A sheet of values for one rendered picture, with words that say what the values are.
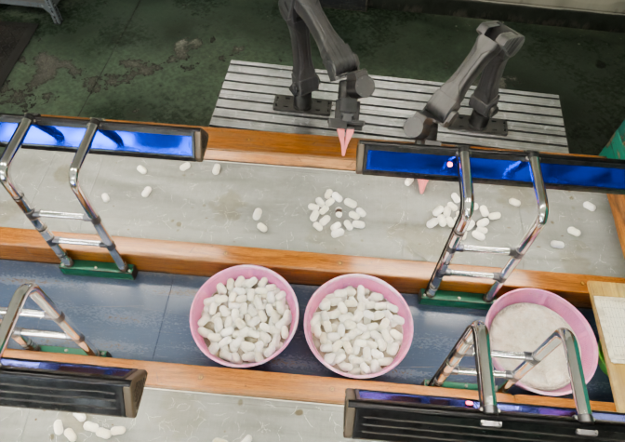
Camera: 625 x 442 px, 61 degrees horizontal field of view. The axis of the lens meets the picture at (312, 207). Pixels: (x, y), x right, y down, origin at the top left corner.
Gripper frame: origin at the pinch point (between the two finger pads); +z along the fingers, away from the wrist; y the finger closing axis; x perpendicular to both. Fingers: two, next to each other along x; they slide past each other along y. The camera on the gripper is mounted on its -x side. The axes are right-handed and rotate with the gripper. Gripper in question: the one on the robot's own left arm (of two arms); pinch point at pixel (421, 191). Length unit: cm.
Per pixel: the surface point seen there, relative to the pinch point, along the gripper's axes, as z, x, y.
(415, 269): 19.5, -17.5, -2.6
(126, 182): 4, -2, -86
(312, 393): 45, -39, -26
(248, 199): 6, -3, -50
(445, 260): 13.7, -32.4, 1.7
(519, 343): 34.2, -25.7, 23.1
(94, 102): -26, 121, -153
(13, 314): 23, -67, -79
